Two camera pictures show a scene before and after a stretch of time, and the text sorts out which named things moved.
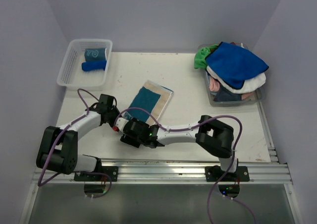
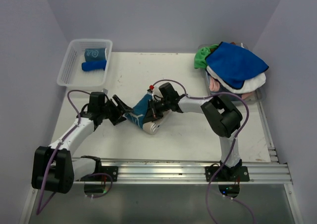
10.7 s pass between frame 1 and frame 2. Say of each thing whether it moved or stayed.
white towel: stayed
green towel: stayed
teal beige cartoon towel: moved
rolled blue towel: stayed
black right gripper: moved
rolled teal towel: stayed
